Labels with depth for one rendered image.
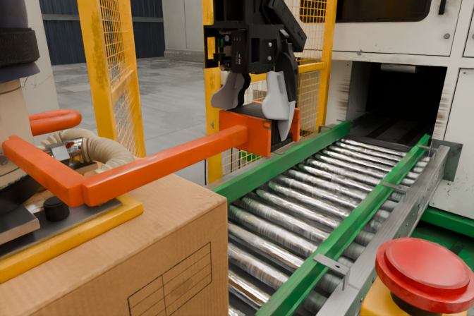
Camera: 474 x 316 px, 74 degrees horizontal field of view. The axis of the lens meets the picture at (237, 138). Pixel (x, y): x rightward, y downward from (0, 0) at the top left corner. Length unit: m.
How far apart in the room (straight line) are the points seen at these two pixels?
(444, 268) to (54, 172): 0.33
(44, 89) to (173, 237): 1.18
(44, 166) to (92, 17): 0.72
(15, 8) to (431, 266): 0.49
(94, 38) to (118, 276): 0.73
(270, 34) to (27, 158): 0.29
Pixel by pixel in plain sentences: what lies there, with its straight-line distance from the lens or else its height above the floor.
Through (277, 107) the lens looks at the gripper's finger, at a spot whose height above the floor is 1.12.
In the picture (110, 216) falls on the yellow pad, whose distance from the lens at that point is 0.48.
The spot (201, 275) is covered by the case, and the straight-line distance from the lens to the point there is 0.56.
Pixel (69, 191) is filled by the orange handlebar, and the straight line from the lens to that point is 0.30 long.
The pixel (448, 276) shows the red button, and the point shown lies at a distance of 0.30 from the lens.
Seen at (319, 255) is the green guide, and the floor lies 0.64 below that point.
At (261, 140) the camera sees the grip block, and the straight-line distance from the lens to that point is 0.40.
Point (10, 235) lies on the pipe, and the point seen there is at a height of 0.99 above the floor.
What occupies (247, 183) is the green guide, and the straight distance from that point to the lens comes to 1.32.
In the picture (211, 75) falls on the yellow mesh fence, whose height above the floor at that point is 1.03.
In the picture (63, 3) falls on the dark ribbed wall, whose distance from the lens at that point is 11.94.
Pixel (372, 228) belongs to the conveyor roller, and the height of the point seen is 0.53.
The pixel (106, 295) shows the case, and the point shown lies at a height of 0.91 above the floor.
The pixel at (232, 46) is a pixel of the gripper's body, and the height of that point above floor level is 1.19.
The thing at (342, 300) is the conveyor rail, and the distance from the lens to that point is 0.89.
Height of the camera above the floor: 1.21
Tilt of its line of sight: 19 degrees down
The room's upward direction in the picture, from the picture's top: straight up
